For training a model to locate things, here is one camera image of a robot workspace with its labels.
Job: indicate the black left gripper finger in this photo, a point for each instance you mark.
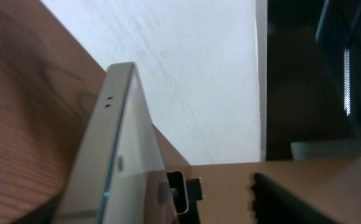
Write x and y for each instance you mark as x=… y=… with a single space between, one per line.
x=273 y=204

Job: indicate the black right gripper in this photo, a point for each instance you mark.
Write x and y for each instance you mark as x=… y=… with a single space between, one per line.
x=185 y=194

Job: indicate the bronze Galaxy smartphone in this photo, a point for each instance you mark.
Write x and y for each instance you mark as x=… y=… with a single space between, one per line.
x=118 y=176

